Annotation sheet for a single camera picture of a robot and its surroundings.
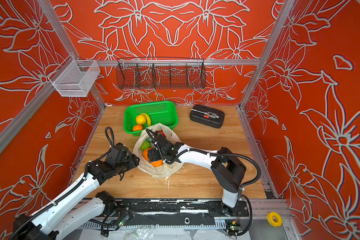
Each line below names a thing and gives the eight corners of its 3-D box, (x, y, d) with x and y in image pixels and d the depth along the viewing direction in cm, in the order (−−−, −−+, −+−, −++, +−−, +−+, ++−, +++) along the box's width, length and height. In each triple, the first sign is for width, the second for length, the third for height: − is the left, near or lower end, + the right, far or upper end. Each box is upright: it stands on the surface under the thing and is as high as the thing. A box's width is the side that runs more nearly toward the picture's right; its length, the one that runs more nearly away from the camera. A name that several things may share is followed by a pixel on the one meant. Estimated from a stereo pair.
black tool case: (188, 120, 112) (188, 113, 106) (194, 108, 120) (195, 102, 114) (220, 130, 105) (222, 124, 100) (224, 118, 113) (226, 111, 108)
